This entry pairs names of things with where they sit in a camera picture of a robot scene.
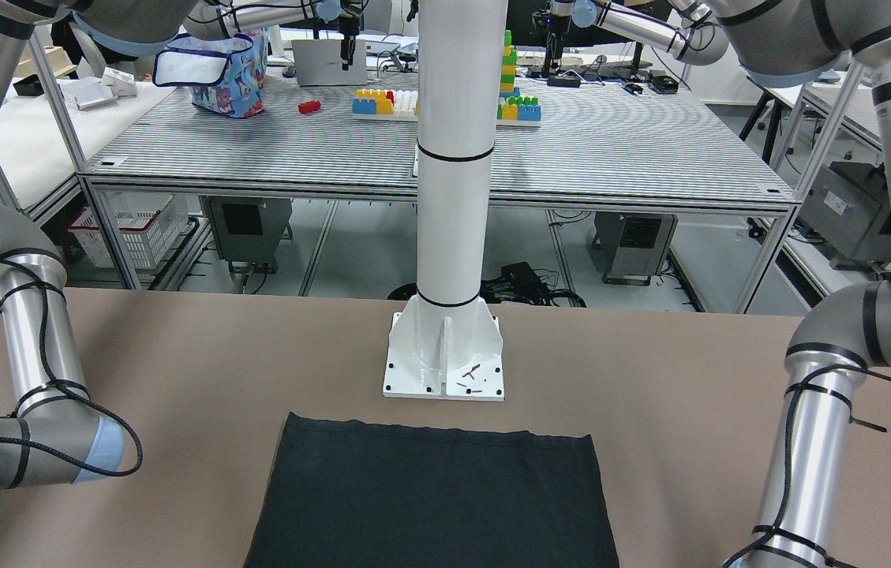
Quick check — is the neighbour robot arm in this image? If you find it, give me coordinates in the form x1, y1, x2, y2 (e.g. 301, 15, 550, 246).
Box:
182, 1, 367, 71

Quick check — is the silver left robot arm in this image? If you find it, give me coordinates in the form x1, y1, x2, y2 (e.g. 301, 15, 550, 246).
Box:
709, 1, 891, 567

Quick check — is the silver laptop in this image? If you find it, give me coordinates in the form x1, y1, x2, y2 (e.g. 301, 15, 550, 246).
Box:
291, 39, 367, 87

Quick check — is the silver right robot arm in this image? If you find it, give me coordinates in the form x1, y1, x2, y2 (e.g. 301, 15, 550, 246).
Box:
0, 1, 195, 490

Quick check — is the aluminium slatted workbench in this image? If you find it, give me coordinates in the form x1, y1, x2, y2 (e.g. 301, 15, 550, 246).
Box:
77, 72, 802, 313

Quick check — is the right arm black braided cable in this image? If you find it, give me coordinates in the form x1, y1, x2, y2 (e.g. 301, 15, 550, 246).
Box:
0, 257, 144, 478

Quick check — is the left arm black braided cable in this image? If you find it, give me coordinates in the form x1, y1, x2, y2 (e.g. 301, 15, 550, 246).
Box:
721, 364, 891, 568

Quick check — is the grey control box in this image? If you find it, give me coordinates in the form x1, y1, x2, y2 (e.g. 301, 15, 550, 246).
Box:
202, 196, 291, 274
592, 211, 677, 286

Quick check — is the red toy block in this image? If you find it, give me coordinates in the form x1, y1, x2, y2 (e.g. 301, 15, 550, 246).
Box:
298, 100, 322, 114

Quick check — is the black t-shirt with logo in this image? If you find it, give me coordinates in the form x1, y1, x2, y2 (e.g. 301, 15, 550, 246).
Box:
245, 413, 620, 567

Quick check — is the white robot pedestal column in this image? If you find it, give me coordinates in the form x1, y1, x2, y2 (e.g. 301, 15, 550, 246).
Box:
381, 1, 507, 402

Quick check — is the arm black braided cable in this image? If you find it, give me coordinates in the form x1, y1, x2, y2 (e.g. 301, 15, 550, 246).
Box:
0, 257, 144, 478
721, 364, 891, 568

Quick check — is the colourful patterned bag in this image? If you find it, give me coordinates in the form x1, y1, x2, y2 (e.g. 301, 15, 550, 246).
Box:
152, 28, 268, 118

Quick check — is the white plastic basket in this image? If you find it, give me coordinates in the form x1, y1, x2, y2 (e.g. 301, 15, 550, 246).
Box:
69, 192, 188, 270

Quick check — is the colourful toy brick set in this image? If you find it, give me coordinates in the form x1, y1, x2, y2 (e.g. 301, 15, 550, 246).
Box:
351, 30, 543, 127

